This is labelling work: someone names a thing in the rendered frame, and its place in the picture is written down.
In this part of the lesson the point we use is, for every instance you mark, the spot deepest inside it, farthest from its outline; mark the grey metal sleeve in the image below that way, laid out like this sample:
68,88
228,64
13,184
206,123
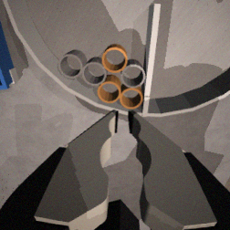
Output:
90,79
133,82
66,70

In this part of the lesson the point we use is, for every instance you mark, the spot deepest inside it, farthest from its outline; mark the blue crate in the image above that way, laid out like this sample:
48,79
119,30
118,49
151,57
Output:
8,73

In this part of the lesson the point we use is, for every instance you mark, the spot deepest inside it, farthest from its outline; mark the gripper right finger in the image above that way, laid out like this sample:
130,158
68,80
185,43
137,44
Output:
177,191

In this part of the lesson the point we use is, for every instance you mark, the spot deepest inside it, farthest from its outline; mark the white round turntable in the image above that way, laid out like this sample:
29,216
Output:
192,53

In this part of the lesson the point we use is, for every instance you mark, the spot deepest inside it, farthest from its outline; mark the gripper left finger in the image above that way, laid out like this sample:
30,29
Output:
69,190

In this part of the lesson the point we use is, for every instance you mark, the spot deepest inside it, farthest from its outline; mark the bronze bushing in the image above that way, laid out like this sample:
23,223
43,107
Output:
110,97
114,68
130,103

